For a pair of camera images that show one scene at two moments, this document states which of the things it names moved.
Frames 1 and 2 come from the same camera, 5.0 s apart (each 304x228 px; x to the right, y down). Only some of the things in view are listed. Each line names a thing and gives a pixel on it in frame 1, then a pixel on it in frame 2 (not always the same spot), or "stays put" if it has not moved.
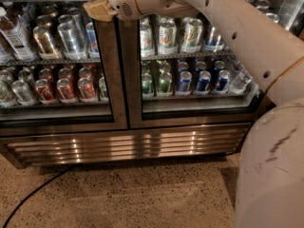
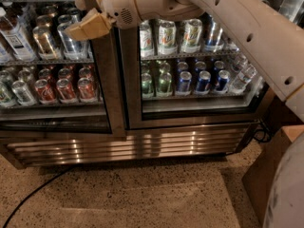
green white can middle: (168, 38) stays put
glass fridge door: (62, 68) stays put
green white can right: (192, 32) stays put
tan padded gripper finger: (100, 10) to (94, 24)
